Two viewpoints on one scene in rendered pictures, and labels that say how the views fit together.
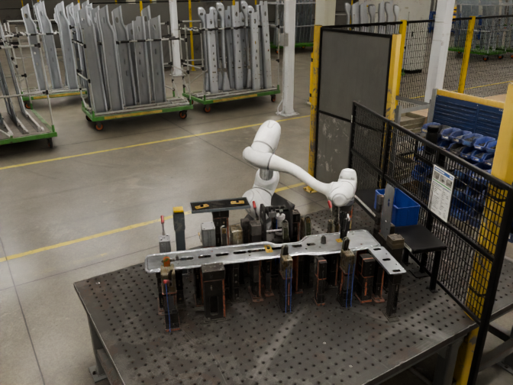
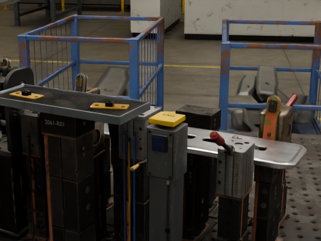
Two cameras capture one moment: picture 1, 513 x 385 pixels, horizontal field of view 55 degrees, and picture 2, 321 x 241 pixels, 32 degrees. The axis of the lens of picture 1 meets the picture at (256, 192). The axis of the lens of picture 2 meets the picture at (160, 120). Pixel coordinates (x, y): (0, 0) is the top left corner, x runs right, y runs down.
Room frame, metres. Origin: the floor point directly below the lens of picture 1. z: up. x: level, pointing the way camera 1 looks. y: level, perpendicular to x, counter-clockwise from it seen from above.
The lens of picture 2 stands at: (3.62, 1.20, 1.51)
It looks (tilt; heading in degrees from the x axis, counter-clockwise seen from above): 17 degrees down; 219
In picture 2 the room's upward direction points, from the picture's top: straight up
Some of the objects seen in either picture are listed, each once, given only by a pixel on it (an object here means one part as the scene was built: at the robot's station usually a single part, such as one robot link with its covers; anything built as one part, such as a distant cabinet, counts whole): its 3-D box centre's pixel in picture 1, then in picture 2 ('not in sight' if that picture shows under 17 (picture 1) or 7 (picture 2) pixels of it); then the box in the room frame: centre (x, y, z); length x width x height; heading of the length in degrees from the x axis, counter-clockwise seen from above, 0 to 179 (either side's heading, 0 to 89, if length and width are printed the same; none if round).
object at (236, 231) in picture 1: (237, 255); (88, 177); (2.62, 0.12, 0.89); 0.13 x 0.11 x 0.38; 12
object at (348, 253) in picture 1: (345, 277); not in sight; (2.39, -0.51, 0.87); 0.12 x 0.09 x 0.35; 12
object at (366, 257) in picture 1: (365, 278); not in sight; (2.44, -0.64, 0.84); 0.11 x 0.10 x 0.28; 12
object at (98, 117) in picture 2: (220, 205); (67, 102); (2.78, 0.23, 1.16); 0.37 x 0.14 x 0.02; 102
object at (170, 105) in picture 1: (133, 73); not in sight; (9.29, 2.29, 0.88); 1.91 x 1.00 x 1.76; 119
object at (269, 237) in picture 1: (275, 239); (3, 148); (2.72, -0.12, 0.94); 0.18 x 0.13 x 0.49; 102
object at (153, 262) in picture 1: (265, 250); (79, 118); (2.49, -0.05, 1.00); 1.38 x 0.22 x 0.02; 102
